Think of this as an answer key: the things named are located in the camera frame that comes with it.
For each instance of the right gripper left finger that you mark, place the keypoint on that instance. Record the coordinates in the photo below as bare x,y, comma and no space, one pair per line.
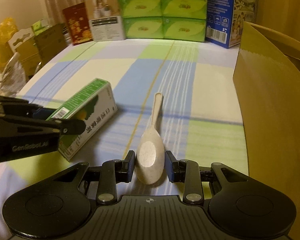
113,172

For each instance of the white humidifier box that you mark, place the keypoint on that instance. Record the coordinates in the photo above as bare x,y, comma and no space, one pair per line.
105,20

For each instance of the green white medicine box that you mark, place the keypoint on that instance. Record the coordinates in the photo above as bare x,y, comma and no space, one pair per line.
94,104

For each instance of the brown cardboard boxes pile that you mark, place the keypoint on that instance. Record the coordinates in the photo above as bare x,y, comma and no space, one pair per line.
37,45

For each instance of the crumpled foil bag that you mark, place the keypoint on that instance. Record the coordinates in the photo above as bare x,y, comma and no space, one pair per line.
13,77

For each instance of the beige rice spoon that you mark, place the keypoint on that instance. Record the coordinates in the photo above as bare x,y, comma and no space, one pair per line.
150,155

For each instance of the yellow plastic bag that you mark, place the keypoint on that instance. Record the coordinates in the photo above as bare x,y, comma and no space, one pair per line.
7,29

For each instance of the wooden door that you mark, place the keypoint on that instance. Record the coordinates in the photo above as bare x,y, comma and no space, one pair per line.
281,15

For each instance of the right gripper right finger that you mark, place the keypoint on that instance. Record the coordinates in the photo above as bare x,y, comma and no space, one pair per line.
186,172

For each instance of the brown cardboard box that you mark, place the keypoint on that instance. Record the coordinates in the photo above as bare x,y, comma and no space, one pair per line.
267,84

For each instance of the blue milk carton box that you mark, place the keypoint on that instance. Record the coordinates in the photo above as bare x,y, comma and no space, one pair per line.
225,18

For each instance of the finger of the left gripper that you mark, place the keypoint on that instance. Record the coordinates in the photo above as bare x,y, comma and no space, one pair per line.
22,108
13,125

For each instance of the green tissue box stack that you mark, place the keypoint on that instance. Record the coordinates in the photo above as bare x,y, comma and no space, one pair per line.
168,19

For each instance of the checked tablecloth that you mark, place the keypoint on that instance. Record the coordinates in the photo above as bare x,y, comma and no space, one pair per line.
201,118

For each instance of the red gift box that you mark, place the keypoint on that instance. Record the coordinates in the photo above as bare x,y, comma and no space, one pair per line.
77,23

